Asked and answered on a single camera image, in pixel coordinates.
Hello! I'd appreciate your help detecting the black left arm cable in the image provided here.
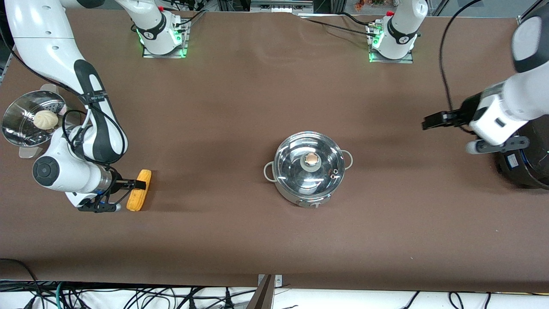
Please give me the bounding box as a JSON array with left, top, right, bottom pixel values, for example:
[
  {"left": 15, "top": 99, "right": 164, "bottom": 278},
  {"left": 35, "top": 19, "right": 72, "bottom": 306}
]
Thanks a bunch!
[{"left": 439, "top": 0, "right": 485, "bottom": 129}]

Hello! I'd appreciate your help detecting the aluminium frame profile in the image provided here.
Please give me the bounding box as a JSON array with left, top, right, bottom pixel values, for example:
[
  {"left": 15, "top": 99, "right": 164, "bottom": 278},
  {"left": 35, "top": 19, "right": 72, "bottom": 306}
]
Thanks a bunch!
[{"left": 517, "top": 0, "right": 549, "bottom": 30}]

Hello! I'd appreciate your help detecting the yellow corn cob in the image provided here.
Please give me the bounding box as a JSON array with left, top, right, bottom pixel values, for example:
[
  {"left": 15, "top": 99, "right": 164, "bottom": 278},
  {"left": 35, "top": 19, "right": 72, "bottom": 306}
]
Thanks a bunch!
[{"left": 126, "top": 169, "right": 152, "bottom": 212}]

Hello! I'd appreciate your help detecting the steel steamer basket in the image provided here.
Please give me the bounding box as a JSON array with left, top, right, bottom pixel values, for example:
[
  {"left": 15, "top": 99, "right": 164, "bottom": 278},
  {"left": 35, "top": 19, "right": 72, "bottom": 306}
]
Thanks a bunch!
[{"left": 2, "top": 84, "right": 70, "bottom": 159}]

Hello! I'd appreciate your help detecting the white steamed bun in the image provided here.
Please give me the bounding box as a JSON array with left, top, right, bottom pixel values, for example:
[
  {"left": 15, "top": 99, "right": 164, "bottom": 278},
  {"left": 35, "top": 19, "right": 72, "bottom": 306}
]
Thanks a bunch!
[{"left": 33, "top": 110, "right": 59, "bottom": 130}]

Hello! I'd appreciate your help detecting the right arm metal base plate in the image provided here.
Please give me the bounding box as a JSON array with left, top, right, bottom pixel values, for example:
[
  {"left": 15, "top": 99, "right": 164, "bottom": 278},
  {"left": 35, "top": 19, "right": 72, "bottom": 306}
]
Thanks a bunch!
[{"left": 142, "top": 17, "right": 189, "bottom": 58}]

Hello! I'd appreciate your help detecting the glass pot lid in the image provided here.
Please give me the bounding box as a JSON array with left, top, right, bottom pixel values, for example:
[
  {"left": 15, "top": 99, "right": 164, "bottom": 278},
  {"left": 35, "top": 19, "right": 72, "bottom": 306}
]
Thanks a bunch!
[{"left": 274, "top": 132, "right": 346, "bottom": 194}]

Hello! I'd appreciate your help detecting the black round appliance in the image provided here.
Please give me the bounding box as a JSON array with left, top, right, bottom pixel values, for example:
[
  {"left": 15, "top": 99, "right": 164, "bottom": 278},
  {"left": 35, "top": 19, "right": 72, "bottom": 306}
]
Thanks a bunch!
[{"left": 495, "top": 120, "right": 549, "bottom": 190}]

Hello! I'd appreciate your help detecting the black base power cable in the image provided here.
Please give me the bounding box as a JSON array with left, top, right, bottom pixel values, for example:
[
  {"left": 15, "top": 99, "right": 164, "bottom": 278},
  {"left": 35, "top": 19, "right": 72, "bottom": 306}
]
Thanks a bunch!
[
  {"left": 341, "top": 12, "right": 378, "bottom": 28},
  {"left": 305, "top": 17, "right": 374, "bottom": 39},
  {"left": 174, "top": 9, "right": 208, "bottom": 27}
]

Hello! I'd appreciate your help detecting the black floor cable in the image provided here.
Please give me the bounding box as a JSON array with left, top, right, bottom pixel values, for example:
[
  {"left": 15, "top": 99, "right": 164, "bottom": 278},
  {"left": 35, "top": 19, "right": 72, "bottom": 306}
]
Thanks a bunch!
[{"left": 0, "top": 257, "right": 42, "bottom": 309}]

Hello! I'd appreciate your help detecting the brown table cover sheet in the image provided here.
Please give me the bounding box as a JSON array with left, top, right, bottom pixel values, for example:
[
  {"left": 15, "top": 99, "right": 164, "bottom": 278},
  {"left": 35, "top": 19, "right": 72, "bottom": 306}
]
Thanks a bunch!
[{"left": 0, "top": 8, "right": 549, "bottom": 293}]

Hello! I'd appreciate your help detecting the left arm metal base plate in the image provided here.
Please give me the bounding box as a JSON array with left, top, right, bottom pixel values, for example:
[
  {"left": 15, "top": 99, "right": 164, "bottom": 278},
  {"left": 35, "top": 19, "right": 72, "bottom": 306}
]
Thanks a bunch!
[{"left": 369, "top": 24, "right": 414, "bottom": 64}]

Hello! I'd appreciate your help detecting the metal table edge bracket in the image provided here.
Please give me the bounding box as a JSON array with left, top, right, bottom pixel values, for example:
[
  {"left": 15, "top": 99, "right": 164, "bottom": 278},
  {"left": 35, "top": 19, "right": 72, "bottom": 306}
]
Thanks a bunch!
[{"left": 247, "top": 274, "right": 284, "bottom": 309}]

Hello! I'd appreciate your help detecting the stainless steel pot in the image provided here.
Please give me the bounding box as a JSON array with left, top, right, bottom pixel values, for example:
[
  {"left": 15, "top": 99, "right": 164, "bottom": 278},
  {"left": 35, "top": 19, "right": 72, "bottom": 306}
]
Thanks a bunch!
[{"left": 263, "top": 131, "right": 354, "bottom": 209}]

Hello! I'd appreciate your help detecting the grey metal box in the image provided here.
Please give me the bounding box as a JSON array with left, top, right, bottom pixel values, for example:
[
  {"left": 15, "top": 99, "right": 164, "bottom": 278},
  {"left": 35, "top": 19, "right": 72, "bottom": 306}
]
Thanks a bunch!
[{"left": 251, "top": 0, "right": 314, "bottom": 13}]

